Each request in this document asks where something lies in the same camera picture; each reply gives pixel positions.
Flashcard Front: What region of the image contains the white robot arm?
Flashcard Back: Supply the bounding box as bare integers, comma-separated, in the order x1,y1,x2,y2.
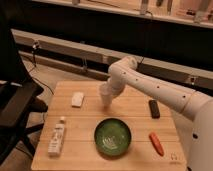
107,56,213,171

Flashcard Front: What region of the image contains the green ceramic bowl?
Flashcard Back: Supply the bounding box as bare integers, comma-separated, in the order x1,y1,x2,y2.
94,118,132,157

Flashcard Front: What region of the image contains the white computer mouse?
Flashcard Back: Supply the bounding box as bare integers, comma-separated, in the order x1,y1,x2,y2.
71,92,84,107

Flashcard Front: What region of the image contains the black rectangular device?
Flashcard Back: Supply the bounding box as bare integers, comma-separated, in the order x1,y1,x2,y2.
149,100,160,119

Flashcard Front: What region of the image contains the orange carrot toy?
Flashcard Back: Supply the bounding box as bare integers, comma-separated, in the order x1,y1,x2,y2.
149,132,164,156

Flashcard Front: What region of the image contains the white tube bottle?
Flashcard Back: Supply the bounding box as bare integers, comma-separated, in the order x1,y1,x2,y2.
48,116,66,157

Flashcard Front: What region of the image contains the black office chair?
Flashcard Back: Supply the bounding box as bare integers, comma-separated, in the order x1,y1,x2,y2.
0,11,48,165

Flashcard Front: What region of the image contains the black floor cable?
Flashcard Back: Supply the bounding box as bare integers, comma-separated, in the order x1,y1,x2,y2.
20,43,55,96

